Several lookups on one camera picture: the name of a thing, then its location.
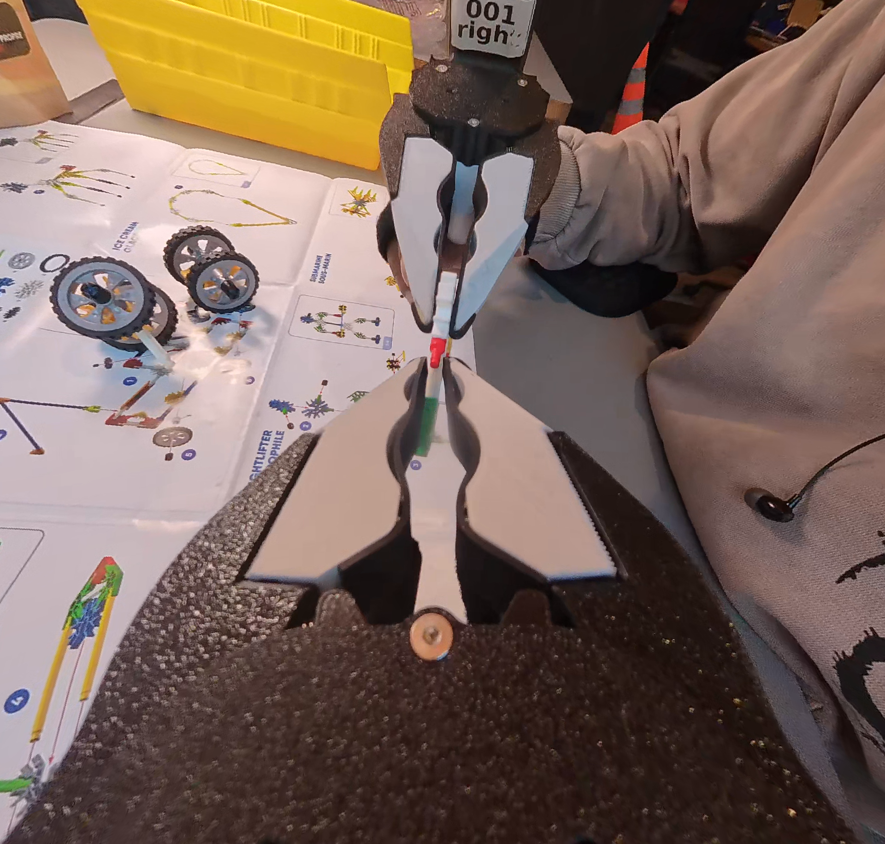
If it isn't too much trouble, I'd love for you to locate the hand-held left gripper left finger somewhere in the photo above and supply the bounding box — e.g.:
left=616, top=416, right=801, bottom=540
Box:
left=244, top=359, right=425, bottom=589

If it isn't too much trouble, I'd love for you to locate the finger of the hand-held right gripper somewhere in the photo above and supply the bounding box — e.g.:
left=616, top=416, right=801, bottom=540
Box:
left=451, top=152, right=533, bottom=340
left=390, top=135, right=455, bottom=331

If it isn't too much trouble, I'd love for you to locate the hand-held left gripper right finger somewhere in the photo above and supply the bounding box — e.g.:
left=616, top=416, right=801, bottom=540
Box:
left=442, top=359, right=618, bottom=584

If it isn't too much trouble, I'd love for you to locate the white snowflake connector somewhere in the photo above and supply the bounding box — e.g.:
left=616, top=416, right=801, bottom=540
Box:
left=431, top=270, right=462, bottom=338

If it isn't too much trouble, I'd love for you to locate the person's right forearm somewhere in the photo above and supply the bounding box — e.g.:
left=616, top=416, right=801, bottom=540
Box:
left=527, top=0, right=885, bottom=280

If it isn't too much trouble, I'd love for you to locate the person's right hand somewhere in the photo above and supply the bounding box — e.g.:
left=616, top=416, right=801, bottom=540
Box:
left=383, top=243, right=416, bottom=309

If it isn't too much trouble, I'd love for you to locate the dark cloth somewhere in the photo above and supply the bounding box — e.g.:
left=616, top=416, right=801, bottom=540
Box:
left=531, top=258, right=687, bottom=320

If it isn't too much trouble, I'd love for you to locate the orange traffic cone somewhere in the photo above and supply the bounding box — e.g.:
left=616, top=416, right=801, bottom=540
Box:
left=611, top=41, right=652, bottom=135

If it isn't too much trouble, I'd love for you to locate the white printed instruction sheet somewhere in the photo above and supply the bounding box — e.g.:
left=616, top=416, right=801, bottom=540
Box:
left=0, top=118, right=486, bottom=817

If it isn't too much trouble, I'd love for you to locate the toy wheel pair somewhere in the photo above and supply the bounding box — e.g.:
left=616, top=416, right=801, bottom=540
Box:
left=163, top=225, right=261, bottom=315
left=49, top=256, right=181, bottom=376

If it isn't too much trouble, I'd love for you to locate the stack of yellow plastic bins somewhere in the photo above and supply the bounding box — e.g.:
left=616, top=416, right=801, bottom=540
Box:
left=53, top=0, right=416, bottom=172

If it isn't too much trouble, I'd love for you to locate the construction toy kit box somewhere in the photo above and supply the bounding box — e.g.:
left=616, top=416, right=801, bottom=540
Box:
left=0, top=0, right=74, bottom=130

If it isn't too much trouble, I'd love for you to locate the thin black cable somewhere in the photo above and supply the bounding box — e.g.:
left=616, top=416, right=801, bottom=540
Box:
left=743, top=432, right=885, bottom=524

